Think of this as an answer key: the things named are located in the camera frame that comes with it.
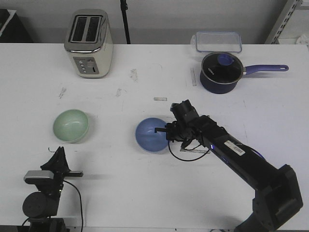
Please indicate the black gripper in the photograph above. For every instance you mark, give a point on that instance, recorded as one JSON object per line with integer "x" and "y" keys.
{"x": 175, "y": 132}
{"x": 56, "y": 186}

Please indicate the blue bowl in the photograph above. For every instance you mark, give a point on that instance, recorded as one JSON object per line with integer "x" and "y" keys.
{"x": 147, "y": 138}

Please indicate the green bowl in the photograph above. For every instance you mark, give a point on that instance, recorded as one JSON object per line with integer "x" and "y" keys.
{"x": 71, "y": 126}

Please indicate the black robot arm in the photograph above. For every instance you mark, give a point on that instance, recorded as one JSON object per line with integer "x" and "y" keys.
{"x": 41, "y": 206}
{"x": 277, "y": 194}

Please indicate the dark blue saucepan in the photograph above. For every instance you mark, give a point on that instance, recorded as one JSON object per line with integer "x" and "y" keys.
{"x": 225, "y": 88}

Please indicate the glass pot lid blue knob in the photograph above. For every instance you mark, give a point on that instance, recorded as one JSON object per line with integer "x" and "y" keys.
{"x": 222, "y": 68}

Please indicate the clear plastic food container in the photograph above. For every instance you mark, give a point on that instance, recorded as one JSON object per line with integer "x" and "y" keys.
{"x": 216, "y": 41}

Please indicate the cream and chrome toaster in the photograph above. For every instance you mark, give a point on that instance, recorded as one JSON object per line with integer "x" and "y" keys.
{"x": 89, "y": 43}

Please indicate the black tripod pole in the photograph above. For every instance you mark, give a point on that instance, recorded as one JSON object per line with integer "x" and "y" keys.
{"x": 124, "y": 8}

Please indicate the grey metal shelf upright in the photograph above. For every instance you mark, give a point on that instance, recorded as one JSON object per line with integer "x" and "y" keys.
{"x": 292, "y": 24}

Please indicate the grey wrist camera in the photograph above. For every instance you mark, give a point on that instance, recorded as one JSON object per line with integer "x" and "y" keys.
{"x": 39, "y": 177}

